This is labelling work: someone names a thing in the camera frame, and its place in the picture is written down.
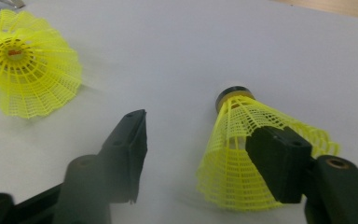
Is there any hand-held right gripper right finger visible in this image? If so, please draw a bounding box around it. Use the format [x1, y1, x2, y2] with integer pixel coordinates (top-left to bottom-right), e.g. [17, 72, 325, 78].
[244, 125, 314, 205]

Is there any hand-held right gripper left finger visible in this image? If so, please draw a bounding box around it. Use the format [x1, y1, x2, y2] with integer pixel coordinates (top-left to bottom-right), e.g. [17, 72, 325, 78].
[97, 108, 149, 205]

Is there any yellow plastic shuttlecock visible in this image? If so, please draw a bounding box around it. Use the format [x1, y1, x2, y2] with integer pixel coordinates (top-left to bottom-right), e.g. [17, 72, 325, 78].
[195, 85, 341, 213]
[0, 8, 84, 119]

